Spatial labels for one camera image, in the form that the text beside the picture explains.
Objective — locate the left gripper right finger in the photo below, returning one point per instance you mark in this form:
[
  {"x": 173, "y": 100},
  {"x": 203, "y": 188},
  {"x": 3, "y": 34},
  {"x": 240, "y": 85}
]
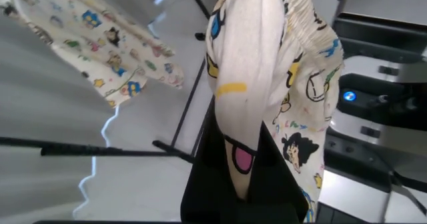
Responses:
[{"x": 277, "y": 190}]

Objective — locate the black clothes rack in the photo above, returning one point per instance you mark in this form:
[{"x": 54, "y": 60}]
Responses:
[{"x": 83, "y": 149}]

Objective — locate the cream printed pants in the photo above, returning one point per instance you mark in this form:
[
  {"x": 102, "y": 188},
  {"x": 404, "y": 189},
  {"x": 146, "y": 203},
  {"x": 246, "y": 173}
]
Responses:
[{"x": 253, "y": 67}]

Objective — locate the cream printed shirt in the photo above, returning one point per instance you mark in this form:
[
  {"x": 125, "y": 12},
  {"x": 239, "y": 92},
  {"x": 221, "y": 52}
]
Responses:
[{"x": 100, "y": 40}]

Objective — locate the white curtain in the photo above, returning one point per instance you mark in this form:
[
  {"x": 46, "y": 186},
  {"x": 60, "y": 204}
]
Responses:
[{"x": 40, "y": 117}]

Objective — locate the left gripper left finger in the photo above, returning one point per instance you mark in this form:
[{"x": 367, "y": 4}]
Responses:
[{"x": 207, "y": 184}]

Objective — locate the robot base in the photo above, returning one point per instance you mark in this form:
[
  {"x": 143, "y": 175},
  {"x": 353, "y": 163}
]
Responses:
[{"x": 373, "y": 134}]

